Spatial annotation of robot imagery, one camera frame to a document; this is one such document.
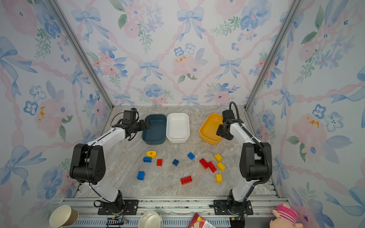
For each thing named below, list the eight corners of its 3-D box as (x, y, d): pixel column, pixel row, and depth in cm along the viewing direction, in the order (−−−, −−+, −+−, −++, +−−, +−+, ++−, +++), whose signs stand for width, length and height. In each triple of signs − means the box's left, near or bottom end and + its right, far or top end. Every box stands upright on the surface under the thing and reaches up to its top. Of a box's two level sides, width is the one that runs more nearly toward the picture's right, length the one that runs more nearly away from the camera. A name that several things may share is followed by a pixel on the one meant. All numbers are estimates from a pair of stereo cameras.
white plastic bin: (165, 143, 101) (164, 138, 96) (167, 118, 116) (167, 112, 111) (189, 143, 101) (189, 138, 96) (189, 118, 116) (189, 112, 111)
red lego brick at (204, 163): (205, 170, 89) (205, 168, 87) (198, 162, 92) (198, 160, 90) (209, 166, 90) (210, 165, 88) (202, 158, 93) (203, 157, 92)
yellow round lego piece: (146, 158, 94) (145, 156, 91) (147, 152, 96) (146, 150, 94) (156, 158, 94) (155, 156, 91) (157, 153, 96) (156, 150, 94)
